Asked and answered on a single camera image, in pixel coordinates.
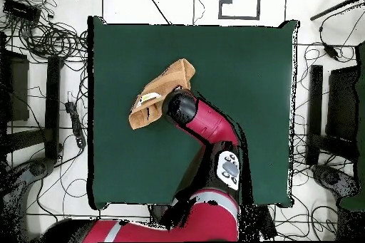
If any grey chair base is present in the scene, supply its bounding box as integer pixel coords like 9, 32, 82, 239
0, 157, 56, 195
311, 164, 360, 198

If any dark green table cloth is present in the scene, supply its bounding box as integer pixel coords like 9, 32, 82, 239
87, 16, 300, 210

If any grey square floor frame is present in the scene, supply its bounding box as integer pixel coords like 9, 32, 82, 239
218, 0, 262, 21

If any black power adapter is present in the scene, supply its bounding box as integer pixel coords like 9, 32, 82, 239
323, 43, 340, 61

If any tan terry towel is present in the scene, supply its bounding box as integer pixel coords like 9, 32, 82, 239
128, 58, 197, 130

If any black electronics box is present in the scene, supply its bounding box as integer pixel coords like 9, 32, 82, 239
2, 0, 42, 23

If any tangled black cable coil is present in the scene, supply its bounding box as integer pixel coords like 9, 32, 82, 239
16, 21, 89, 62

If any long black floor cable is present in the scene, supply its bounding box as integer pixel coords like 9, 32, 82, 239
139, 0, 173, 25

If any black flat panel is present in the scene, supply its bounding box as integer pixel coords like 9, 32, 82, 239
0, 48, 30, 123
326, 66, 360, 141

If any black stand foot bar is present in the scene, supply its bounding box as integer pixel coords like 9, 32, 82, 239
307, 64, 324, 165
44, 56, 62, 161

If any black tripod pole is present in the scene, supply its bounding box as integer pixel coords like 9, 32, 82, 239
309, 0, 365, 22

